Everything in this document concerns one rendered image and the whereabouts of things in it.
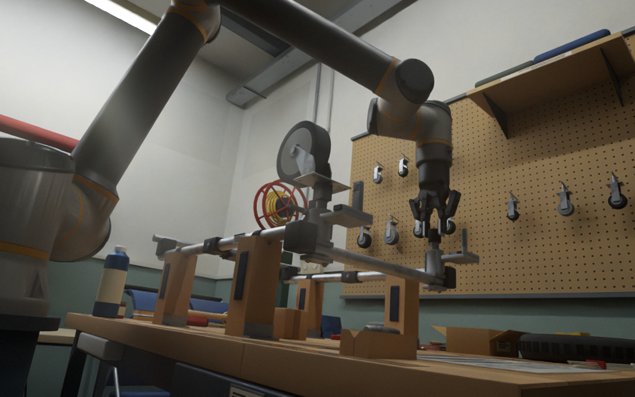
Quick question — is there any brown cardboard box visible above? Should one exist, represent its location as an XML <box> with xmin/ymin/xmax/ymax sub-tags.
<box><xmin>432</xmin><ymin>325</ymin><xmax>528</xmax><ymax>358</ymax></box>

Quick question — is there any red reel with yellow hose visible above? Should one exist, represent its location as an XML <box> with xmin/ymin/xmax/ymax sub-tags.
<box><xmin>253</xmin><ymin>180</ymin><xmax>308</xmax><ymax>230</ymax></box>

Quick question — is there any ceiling light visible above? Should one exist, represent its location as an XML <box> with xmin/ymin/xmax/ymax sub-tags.
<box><xmin>83</xmin><ymin>0</ymin><xmax>158</xmax><ymax>35</ymax></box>

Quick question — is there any red pipe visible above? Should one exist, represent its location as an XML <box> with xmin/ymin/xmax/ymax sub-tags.
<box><xmin>0</xmin><ymin>102</ymin><xmax>80</xmax><ymax>153</ymax></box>

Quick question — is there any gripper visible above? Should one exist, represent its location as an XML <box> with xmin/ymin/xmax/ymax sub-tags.
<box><xmin>409</xmin><ymin>162</ymin><xmax>462</xmax><ymax>228</ymax></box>

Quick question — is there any large grey-wheel caster unit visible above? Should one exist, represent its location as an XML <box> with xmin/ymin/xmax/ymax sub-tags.
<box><xmin>276</xmin><ymin>121</ymin><xmax>351</xmax><ymax>195</ymax></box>

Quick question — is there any small beige side table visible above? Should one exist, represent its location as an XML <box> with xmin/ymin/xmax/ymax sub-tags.
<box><xmin>36</xmin><ymin>328</ymin><xmax>77</xmax><ymax>347</ymax></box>

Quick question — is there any tan pegboard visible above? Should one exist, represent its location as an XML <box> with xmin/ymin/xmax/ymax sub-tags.
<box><xmin>341</xmin><ymin>23</ymin><xmax>635</xmax><ymax>300</ymax></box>

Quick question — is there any grey wall conduit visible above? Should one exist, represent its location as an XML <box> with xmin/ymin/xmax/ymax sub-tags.
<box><xmin>311</xmin><ymin>62</ymin><xmax>336</xmax><ymax>133</ymax></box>

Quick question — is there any grey tube stroller frame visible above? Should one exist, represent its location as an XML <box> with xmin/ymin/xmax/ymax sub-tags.
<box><xmin>154</xmin><ymin>217</ymin><xmax>459</xmax><ymax>293</ymax></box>

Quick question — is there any grey swivel head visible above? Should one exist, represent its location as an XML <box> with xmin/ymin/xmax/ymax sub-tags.
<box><xmin>283</xmin><ymin>182</ymin><xmax>351</xmax><ymax>267</ymax></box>
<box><xmin>424</xmin><ymin>228</ymin><xmax>457</xmax><ymax>292</ymax></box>

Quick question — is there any dark green flat pack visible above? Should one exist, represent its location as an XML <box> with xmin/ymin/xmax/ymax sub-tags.
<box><xmin>474</xmin><ymin>59</ymin><xmax>536</xmax><ymax>88</ymax></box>

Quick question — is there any blue and cream bottle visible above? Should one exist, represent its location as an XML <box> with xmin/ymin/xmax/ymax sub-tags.
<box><xmin>92</xmin><ymin>245</ymin><xmax>130</xmax><ymax>319</ymax></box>

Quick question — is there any white printed paper sheet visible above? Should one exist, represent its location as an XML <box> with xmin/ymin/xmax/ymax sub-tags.
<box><xmin>416</xmin><ymin>353</ymin><xmax>619</xmax><ymax>376</ymax></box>

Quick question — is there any small wooden block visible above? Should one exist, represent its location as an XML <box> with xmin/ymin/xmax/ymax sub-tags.
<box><xmin>273</xmin><ymin>307</ymin><xmax>308</xmax><ymax>341</ymax></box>

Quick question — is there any wooden support stand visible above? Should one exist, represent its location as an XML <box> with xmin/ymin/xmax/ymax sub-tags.
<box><xmin>384</xmin><ymin>276</ymin><xmax>420</xmax><ymax>338</ymax></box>
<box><xmin>225</xmin><ymin>236</ymin><xmax>284</xmax><ymax>339</ymax></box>
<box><xmin>295</xmin><ymin>278</ymin><xmax>325</xmax><ymax>338</ymax></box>
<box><xmin>152</xmin><ymin>251</ymin><xmax>198</xmax><ymax>327</ymax></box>

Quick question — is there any wooden pen holder block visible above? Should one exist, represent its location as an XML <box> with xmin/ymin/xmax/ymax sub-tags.
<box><xmin>339</xmin><ymin>329</ymin><xmax>419</xmax><ymax>361</ymax></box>

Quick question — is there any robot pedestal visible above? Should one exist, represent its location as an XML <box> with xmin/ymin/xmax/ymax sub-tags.
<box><xmin>0</xmin><ymin>297</ymin><xmax>62</xmax><ymax>397</ymax></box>

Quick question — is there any wooden wall shelf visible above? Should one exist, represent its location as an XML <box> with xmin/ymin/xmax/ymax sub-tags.
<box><xmin>466</xmin><ymin>31</ymin><xmax>635</xmax><ymax>140</ymax></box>

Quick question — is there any wooden top blue workbench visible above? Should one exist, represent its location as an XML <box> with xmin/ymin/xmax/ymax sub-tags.
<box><xmin>63</xmin><ymin>311</ymin><xmax>635</xmax><ymax>397</ymax></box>

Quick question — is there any blue roll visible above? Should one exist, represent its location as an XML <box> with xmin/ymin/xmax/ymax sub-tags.
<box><xmin>533</xmin><ymin>29</ymin><xmax>612</xmax><ymax>63</ymax></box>

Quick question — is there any grey switch lever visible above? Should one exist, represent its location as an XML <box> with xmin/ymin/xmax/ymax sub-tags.
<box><xmin>441</xmin><ymin>228</ymin><xmax>481</xmax><ymax>265</ymax></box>
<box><xmin>320</xmin><ymin>181</ymin><xmax>375</xmax><ymax>229</ymax></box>

